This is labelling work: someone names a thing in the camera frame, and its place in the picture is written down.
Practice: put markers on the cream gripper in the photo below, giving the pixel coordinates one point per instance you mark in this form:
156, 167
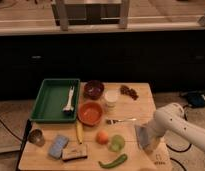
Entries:
151, 144

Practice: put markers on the grey-blue towel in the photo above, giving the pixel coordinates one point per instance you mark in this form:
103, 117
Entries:
140, 135

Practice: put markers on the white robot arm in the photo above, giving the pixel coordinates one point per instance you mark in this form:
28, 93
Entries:
169, 117

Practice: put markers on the white paper cup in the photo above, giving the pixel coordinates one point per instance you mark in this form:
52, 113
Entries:
111, 97

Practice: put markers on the small metal cup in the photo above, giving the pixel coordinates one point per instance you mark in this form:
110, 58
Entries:
36, 137

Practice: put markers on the green chili pepper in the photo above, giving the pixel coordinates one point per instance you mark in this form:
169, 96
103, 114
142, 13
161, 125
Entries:
118, 161

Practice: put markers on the green apple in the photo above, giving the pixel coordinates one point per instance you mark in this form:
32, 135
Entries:
117, 143

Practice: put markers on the silver fork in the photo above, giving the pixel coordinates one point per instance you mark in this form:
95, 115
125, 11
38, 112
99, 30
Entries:
113, 121

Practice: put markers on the orange peach fruit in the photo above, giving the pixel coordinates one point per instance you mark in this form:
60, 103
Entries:
102, 137

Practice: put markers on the black device on floor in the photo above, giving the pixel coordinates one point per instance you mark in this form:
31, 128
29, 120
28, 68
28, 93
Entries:
194, 99

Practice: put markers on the orange bowl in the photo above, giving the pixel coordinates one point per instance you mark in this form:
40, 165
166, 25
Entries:
90, 113

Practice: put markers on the yellow banana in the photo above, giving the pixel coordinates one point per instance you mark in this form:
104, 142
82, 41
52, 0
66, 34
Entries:
79, 131

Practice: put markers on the dark red bowl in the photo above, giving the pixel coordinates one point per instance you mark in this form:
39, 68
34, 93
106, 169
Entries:
93, 89

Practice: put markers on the blue sponge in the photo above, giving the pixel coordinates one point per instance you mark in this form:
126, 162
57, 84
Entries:
57, 146

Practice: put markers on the green plastic tray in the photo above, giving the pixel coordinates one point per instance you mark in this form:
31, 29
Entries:
52, 97

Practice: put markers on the wooden stool frame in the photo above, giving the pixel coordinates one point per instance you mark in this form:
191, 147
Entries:
90, 12

